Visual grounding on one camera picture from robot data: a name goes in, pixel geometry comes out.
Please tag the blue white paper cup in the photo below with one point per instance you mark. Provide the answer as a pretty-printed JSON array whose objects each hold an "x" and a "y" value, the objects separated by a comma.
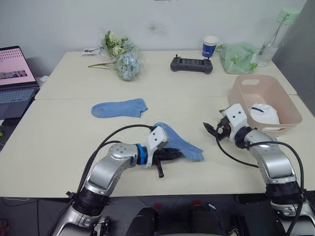
[{"x": 209, "y": 49}]

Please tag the dark grey remote controller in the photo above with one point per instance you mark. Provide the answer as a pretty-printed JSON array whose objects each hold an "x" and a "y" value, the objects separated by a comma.
[{"x": 190, "y": 64}]

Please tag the dark rounded shape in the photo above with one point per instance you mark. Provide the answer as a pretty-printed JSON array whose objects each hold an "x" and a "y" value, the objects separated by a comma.
[
  {"x": 204, "y": 221},
  {"x": 144, "y": 221}
]

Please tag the white green flower bouquet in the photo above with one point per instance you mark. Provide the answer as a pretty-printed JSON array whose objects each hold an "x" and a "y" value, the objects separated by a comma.
[{"x": 116, "y": 45}]

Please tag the small white packet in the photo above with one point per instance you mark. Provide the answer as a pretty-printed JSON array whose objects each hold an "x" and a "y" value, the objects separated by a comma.
[{"x": 89, "y": 51}]

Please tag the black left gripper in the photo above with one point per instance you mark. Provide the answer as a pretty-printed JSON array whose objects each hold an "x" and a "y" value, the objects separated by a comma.
[{"x": 162, "y": 156}]

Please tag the light blue sock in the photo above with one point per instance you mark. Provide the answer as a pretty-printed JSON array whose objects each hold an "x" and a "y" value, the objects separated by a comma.
[
  {"x": 182, "y": 145},
  {"x": 118, "y": 109}
]

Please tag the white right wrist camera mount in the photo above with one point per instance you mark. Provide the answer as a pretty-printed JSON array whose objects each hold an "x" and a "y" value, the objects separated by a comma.
[{"x": 236, "y": 115}]

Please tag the grey partition panel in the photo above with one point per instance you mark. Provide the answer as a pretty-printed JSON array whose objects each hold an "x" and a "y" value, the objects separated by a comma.
[{"x": 299, "y": 49}]

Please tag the green plastic bag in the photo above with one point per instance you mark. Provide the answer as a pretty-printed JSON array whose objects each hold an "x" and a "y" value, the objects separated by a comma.
[{"x": 236, "y": 57}]

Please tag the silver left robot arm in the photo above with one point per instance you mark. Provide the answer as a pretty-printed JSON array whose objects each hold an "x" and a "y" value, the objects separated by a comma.
[{"x": 110, "y": 167}]

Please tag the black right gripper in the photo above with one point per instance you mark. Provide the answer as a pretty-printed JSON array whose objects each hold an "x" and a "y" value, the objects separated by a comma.
[{"x": 224, "y": 130}]

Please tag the blue hydrangea artificial flower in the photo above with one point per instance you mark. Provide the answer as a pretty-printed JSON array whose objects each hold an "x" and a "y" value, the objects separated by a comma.
[{"x": 126, "y": 66}]

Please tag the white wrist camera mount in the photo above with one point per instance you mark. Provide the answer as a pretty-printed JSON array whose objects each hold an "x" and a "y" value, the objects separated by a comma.
[
  {"x": 236, "y": 115},
  {"x": 157, "y": 137}
]

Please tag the grey laptop pink screen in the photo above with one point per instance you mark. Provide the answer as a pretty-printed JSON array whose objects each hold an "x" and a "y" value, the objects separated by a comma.
[{"x": 14, "y": 68}]

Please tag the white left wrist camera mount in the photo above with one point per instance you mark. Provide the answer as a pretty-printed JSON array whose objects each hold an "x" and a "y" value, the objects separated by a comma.
[{"x": 157, "y": 137}]

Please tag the white sock pair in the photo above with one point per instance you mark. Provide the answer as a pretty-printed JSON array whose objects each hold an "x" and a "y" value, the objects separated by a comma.
[{"x": 264, "y": 115}]

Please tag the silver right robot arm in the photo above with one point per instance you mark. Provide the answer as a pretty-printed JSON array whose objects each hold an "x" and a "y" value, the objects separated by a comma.
[{"x": 273, "y": 162}]

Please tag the pink plastic container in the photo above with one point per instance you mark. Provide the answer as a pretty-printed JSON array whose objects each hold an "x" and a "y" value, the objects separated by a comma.
[{"x": 236, "y": 93}]

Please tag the clear bottle green lid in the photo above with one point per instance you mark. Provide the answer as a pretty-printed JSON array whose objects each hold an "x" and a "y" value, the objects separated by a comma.
[{"x": 269, "y": 48}]

